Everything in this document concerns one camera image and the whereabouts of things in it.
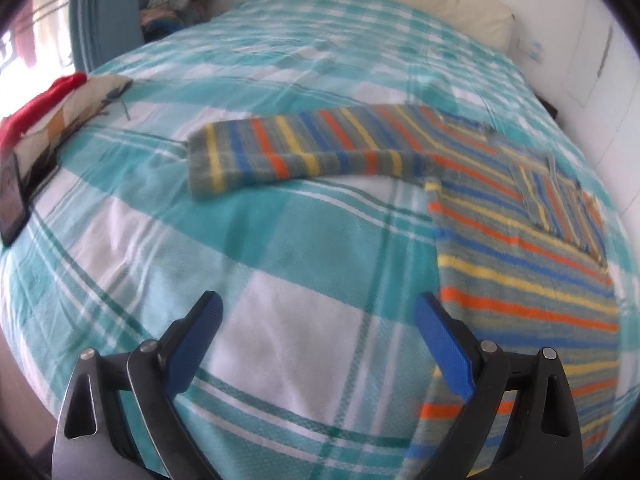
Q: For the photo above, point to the teal curtain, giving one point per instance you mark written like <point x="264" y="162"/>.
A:
<point x="105" y="10"/>

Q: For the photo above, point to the striped knit sweater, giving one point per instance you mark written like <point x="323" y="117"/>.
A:
<point x="500" y="240"/>

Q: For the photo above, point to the wall socket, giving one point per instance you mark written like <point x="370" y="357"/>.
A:
<point x="531" y="50"/>

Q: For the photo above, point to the red hanging clothes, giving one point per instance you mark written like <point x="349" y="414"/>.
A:
<point x="25" y="40"/>

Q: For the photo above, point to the white wardrobe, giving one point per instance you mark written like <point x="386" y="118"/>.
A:
<point x="600" y="110"/>

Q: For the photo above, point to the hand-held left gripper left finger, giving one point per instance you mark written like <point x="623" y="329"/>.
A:
<point x="195" y="345"/>

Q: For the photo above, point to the teal plaid bed sheet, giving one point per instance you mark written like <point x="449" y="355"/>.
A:
<point x="150" y="240"/>

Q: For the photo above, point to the patterned folded cloth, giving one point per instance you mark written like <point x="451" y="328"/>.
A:
<point x="85" y="102"/>

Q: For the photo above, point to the black smartphone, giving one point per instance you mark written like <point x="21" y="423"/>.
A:
<point x="10" y="200"/>

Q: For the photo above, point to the red cloth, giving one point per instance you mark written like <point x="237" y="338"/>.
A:
<point x="45" y="105"/>

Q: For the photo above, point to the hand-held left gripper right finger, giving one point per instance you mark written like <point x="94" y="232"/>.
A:
<point x="445" y="345"/>

